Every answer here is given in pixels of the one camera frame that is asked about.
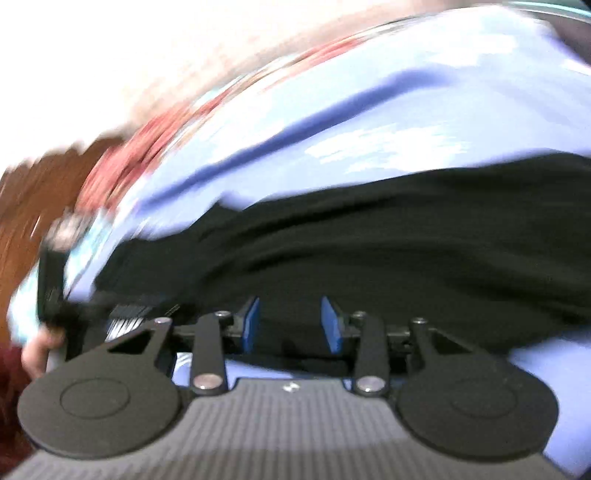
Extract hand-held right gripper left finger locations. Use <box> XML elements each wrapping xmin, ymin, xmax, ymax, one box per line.
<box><xmin>107</xmin><ymin>296</ymin><xmax>262</xmax><ymax>396</ymax></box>

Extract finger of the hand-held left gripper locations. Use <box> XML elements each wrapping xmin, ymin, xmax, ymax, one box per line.
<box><xmin>106</xmin><ymin>293</ymin><xmax>182</xmax><ymax>342</ymax></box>

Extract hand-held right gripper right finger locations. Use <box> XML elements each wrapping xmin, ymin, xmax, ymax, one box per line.
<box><xmin>321</xmin><ymin>296</ymin><xmax>465</xmax><ymax>397</ymax></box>

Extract black pants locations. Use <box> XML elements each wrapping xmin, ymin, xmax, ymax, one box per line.
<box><xmin>92</xmin><ymin>152</ymin><xmax>591</xmax><ymax>367</ymax></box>

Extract person's left hand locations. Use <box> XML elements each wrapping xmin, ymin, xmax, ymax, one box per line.
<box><xmin>21</xmin><ymin>325</ymin><xmax>68</xmax><ymax>378</ymax></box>

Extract teal patterned pillow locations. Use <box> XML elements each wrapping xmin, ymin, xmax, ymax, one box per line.
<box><xmin>9</xmin><ymin>208</ymin><xmax>118</xmax><ymax>333</ymax></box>

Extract crumpled floral cloth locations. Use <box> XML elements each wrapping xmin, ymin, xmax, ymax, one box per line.
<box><xmin>46</xmin><ymin>211</ymin><xmax>95</xmax><ymax>254</ymax></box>

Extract carved wooden headboard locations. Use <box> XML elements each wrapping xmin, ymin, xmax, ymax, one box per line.
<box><xmin>0</xmin><ymin>138</ymin><xmax>125</xmax><ymax>333</ymax></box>

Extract red patterned blanket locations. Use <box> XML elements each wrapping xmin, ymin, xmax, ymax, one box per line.
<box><xmin>78</xmin><ymin>28</ymin><xmax>370</xmax><ymax>213</ymax></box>

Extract blue printed bedsheet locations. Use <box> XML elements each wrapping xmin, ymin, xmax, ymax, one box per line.
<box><xmin>9</xmin><ymin>4</ymin><xmax>591</xmax><ymax>478</ymax></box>

